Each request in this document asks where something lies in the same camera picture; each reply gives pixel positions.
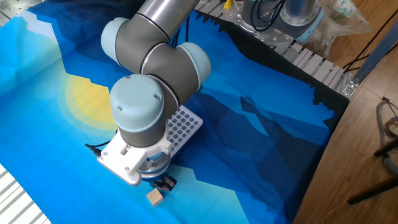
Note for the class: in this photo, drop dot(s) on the black stand legs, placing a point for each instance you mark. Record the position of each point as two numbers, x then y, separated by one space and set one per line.
373 189

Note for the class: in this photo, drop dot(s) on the small wooden cube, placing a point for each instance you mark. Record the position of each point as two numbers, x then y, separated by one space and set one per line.
155 197

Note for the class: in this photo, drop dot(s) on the blue mountain print cloth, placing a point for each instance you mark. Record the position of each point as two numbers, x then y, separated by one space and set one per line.
248 124

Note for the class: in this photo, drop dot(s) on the silver corner bracket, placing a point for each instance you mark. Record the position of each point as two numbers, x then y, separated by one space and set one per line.
349 89

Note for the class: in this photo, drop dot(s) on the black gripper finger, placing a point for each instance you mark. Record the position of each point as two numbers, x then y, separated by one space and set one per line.
160 186
171 184

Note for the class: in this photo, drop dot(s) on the clear plastic bag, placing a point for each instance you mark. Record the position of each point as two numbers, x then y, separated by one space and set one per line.
342 28

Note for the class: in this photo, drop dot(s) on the small yellow clip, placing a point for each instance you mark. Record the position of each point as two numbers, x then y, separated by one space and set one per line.
228 3

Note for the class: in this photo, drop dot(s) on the white printed wrist mount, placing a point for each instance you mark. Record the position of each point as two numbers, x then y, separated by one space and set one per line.
118 158

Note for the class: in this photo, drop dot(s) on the grey blue frame beam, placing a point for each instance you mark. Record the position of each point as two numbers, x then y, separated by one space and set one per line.
376 53

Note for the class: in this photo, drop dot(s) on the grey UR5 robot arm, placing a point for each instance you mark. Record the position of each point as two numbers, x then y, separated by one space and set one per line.
155 62

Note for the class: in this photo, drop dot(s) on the blue tube rack white top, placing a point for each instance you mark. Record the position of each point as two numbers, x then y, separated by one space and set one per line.
183 124

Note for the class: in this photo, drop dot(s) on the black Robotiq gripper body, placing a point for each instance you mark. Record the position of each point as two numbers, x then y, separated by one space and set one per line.
161 180

